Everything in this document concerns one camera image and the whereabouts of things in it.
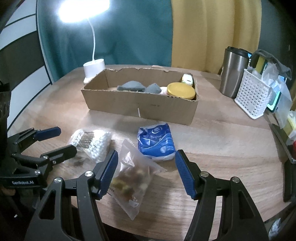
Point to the grey sock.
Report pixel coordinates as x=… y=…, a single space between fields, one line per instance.
x=153 y=88
x=132 y=85

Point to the blue tissue pack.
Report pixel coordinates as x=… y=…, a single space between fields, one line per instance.
x=156 y=142

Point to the brown cardboard box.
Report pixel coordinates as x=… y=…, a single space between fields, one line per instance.
x=102 y=94

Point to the yellow lid jar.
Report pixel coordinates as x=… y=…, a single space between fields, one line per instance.
x=181 y=90

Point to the cotton swab bag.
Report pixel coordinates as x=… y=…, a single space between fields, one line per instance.
x=93 y=144

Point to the white round roll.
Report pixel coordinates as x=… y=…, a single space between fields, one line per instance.
x=163 y=90

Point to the stainless steel tumbler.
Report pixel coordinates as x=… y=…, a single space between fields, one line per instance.
x=236 y=60

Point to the small yellow white carton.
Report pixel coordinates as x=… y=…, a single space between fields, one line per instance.
x=187 y=79

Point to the clear bag of snacks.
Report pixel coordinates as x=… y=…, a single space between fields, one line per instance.
x=132 y=178

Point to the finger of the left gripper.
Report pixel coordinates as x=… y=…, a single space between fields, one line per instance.
x=22 y=140
x=46 y=161

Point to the yellow curtain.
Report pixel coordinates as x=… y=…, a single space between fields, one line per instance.
x=202 y=30

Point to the white desk lamp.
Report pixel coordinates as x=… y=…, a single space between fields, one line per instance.
x=76 y=11

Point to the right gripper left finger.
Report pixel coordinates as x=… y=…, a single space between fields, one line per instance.
x=68 y=209

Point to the yellow green sponge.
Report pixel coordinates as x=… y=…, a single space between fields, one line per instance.
x=261 y=64

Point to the crumpled clear plastic bags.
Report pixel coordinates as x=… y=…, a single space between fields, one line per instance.
x=272 y=77

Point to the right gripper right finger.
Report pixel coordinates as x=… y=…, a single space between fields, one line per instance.
x=240 y=218

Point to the teal curtain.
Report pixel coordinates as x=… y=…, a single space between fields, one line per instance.
x=128 y=33

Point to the grey sock in box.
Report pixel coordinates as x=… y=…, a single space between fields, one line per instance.
x=153 y=88

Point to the white perforated plastic basket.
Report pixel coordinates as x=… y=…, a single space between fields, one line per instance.
x=253 y=95

